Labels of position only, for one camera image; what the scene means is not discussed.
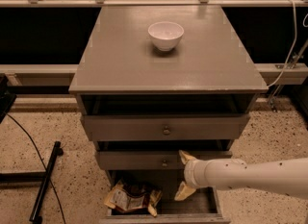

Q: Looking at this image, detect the grey wooden drawer cabinet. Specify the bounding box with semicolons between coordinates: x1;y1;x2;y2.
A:
68;5;270;224

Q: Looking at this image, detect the middle grey drawer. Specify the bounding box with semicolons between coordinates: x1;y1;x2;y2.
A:
95;150;233;171

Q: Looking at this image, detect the black cable on floor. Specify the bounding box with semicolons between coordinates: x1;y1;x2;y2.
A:
6;113;67;224

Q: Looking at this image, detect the grey drawer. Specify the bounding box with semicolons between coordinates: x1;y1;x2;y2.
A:
99;170;230;224
95;150;233;171
82;114;249;141

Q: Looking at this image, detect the black metal stand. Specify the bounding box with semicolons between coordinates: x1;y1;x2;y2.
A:
0;141;64;224

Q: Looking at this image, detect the top grey drawer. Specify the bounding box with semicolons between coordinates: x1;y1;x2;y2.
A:
82;114;249;141

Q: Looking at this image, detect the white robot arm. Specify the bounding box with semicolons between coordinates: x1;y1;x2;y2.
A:
174;150;308;201

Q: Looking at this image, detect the metal railing frame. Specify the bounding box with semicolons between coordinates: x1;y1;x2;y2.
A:
0;0;308;87

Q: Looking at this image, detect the white cable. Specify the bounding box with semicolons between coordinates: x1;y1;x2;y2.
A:
267;0;298;89

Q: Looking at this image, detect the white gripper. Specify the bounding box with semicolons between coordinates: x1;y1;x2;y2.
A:
174;150;209;201

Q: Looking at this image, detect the white ceramic bowl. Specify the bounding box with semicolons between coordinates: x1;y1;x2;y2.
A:
147;21;184;52

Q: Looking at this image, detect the brown chip bag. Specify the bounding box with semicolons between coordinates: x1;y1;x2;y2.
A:
104;179;163;217

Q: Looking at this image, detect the bottom grey drawer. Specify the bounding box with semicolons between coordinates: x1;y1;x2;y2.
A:
99;170;230;224

